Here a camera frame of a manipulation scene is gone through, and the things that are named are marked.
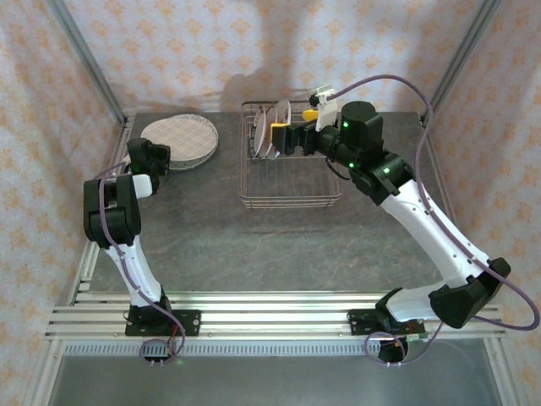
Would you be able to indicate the aluminium mounting rails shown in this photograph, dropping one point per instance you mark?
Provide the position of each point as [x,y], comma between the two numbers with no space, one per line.
[270,315]

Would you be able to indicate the plate with dark blue rim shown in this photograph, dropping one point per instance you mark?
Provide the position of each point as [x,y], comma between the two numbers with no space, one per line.
[253,135]

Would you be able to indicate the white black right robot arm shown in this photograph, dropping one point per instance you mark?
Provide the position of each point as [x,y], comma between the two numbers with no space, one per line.
[435,237]

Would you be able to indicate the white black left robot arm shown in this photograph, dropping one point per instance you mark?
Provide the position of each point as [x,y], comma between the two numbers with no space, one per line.
[135,270]

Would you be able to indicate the large speckled stoneware plate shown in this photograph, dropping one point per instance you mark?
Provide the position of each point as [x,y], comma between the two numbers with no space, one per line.
[213,148]

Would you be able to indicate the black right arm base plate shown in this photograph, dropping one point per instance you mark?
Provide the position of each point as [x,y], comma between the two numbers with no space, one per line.
[359,321]

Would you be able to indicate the aluminium frame post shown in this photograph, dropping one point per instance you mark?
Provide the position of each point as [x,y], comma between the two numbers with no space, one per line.
[483,19]
[88,59]

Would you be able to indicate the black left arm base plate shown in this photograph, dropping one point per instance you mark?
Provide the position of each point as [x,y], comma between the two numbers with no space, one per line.
[190,321]

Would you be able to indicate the beige plaid lined plate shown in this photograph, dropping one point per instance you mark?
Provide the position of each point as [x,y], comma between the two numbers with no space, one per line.
[177,135]

